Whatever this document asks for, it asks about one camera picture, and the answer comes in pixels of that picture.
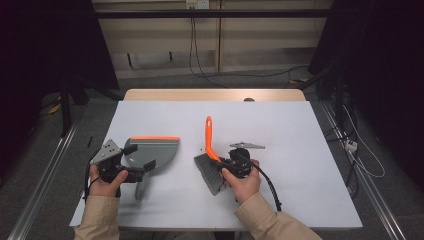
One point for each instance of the aluminium floor rail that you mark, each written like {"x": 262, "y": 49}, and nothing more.
{"x": 43, "y": 186}
{"x": 370, "y": 186}

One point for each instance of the person's left hand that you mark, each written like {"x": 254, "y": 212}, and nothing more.
{"x": 103, "y": 188}

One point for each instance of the yellow floor marker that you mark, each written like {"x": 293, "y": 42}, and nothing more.
{"x": 299, "y": 80}
{"x": 55, "y": 109}

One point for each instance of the black horizontal metal bar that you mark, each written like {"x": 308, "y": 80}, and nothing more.
{"x": 213, "y": 13}

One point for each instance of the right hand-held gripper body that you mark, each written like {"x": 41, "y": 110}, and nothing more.
{"x": 240, "y": 163}

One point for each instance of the black stand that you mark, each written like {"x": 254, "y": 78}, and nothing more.
{"x": 65, "y": 106}
{"x": 338, "y": 96}

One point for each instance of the person's right hand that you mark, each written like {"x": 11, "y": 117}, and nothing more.
{"x": 245, "y": 188}

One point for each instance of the wooden table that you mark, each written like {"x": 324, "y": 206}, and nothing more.
{"x": 200, "y": 95}

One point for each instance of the white power strip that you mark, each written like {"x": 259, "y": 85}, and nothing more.
{"x": 351, "y": 145}

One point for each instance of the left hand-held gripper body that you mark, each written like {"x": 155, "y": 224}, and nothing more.
{"x": 108, "y": 153}

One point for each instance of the black curtain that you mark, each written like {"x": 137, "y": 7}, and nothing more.
{"x": 50, "y": 40}
{"x": 383, "y": 50}

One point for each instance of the grey dustpan with orange edge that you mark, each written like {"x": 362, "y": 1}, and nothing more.
{"x": 156, "y": 150}

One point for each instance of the black wall clip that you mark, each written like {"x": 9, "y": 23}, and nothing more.
{"x": 170, "y": 56}
{"x": 130, "y": 61}

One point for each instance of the orange brush with grey bristles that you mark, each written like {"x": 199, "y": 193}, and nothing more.
{"x": 209, "y": 140}

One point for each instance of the white wall socket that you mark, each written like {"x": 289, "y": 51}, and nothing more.
{"x": 197, "y": 3}

